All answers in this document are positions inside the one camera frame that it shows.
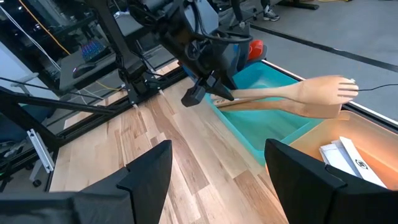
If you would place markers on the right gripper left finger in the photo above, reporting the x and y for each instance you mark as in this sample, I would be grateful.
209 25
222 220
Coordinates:
93 208

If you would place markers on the person's foot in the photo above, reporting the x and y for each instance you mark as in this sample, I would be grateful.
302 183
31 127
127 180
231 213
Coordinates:
272 15

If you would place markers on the wooden spork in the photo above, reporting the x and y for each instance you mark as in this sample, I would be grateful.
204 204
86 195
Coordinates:
323 90

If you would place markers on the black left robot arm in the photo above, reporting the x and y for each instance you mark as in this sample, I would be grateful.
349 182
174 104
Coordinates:
130 62

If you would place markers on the grey side desk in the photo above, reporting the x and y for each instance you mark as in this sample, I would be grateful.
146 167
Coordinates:
102 71

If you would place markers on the backlit keyboard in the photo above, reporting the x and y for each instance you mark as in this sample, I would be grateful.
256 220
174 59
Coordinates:
93 49

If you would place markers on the silver frame bracket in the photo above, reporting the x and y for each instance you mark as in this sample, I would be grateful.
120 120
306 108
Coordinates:
40 151

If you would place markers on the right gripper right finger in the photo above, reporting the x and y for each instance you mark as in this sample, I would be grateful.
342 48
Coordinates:
311 199

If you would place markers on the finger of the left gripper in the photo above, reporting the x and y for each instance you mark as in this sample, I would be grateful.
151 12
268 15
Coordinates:
219 88

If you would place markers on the teal plastic bin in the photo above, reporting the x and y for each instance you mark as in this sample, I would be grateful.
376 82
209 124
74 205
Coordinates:
264 130

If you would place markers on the black computer mouse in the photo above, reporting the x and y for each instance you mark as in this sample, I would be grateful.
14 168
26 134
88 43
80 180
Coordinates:
84 69

